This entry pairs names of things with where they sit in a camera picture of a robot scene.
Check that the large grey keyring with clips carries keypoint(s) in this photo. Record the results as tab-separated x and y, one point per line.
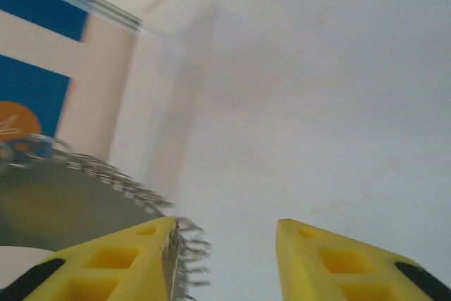
70	202

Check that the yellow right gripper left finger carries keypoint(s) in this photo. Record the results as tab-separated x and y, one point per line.
105	265

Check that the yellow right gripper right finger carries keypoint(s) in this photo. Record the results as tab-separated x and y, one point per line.
345	269

